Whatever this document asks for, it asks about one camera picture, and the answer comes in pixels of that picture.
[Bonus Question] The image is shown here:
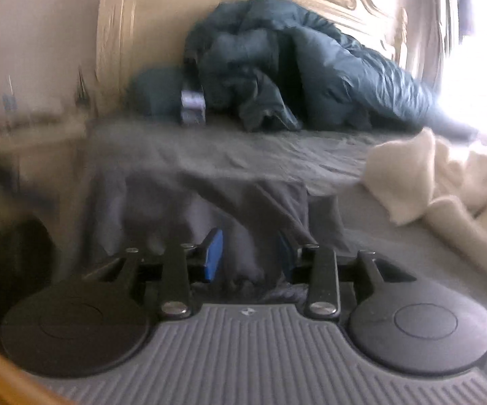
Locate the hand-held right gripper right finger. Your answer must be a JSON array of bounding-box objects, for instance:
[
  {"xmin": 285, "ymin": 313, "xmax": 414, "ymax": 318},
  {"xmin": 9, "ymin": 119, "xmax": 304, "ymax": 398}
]
[{"xmin": 277, "ymin": 231, "xmax": 417, "ymax": 320}]

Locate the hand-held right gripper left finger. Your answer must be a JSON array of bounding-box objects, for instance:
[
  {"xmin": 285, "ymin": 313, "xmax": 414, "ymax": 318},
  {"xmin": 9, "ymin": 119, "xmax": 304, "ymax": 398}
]
[{"xmin": 79, "ymin": 228, "xmax": 224, "ymax": 320}]

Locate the dark grey garment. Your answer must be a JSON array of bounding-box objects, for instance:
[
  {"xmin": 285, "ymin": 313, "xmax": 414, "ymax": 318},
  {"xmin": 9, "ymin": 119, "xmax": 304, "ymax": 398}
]
[{"xmin": 86, "ymin": 171, "xmax": 348, "ymax": 297}]

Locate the grey bed blanket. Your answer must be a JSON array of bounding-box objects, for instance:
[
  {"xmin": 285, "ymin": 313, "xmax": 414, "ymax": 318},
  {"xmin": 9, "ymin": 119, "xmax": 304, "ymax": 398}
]
[{"xmin": 79, "ymin": 122, "xmax": 487, "ymax": 313}]

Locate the purple white item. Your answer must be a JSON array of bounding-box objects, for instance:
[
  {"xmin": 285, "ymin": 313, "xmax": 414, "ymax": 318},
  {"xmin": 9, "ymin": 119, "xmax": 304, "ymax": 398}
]
[{"xmin": 179, "ymin": 85, "xmax": 209, "ymax": 126}]

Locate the dark teal pillow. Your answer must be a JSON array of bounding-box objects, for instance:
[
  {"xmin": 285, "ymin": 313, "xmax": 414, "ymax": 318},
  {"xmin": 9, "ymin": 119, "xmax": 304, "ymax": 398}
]
[{"xmin": 126, "ymin": 67, "xmax": 186, "ymax": 117}]

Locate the white fluffy sweater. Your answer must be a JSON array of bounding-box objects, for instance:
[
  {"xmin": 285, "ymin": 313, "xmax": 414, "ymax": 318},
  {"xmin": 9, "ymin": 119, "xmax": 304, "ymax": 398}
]
[{"xmin": 361, "ymin": 128, "xmax": 487, "ymax": 276}]

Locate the blue duvet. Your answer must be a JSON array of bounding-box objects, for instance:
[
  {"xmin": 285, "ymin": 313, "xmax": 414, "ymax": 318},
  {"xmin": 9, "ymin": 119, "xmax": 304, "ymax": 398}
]
[{"xmin": 183, "ymin": 0, "xmax": 481, "ymax": 141}]

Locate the cream carved headboard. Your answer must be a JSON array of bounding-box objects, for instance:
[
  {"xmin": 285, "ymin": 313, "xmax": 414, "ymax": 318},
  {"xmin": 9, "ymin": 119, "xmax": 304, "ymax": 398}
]
[{"xmin": 95, "ymin": 0, "xmax": 410, "ymax": 115}]

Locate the grey curtain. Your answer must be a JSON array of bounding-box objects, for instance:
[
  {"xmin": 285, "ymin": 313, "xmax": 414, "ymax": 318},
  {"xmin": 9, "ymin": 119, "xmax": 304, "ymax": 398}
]
[{"xmin": 431, "ymin": 0, "xmax": 459, "ymax": 74}]

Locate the dark hanging garment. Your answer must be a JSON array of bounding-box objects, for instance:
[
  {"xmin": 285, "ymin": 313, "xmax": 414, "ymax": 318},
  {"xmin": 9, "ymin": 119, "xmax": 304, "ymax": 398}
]
[{"xmin": 455, "ymin": 0, "xmax": 477, "ymax": 39}]

